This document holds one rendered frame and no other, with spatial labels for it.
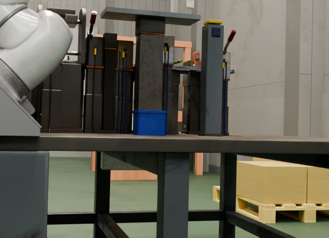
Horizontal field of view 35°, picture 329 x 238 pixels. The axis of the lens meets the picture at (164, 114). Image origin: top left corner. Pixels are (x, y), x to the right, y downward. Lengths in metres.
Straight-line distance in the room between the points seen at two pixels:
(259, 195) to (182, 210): 2.68
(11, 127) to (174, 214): 0.54
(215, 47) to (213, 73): 0.10
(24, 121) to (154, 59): 0.74
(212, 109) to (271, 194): 2.22
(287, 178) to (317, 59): 1.71
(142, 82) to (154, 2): 8.87
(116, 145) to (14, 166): 0.28
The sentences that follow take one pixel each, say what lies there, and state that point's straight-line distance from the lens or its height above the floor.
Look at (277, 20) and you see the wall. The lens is 6.58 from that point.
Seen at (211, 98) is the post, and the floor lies 0.85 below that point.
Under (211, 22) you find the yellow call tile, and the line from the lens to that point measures 2.10.
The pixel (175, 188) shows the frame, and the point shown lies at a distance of 1.57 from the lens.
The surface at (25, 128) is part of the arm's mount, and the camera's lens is 1.41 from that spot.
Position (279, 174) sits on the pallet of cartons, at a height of 0.38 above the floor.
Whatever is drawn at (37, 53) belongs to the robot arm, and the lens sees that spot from 1.53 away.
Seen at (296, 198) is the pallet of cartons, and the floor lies 0.18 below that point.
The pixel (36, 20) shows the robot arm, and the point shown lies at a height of 1.03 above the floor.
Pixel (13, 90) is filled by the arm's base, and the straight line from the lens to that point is 1.51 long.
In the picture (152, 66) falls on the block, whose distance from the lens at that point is 1.99.
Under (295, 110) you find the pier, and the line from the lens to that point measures 5.45.
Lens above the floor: 0.74
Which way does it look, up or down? 1 degrees up
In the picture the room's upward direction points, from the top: 1 degrees clockwise
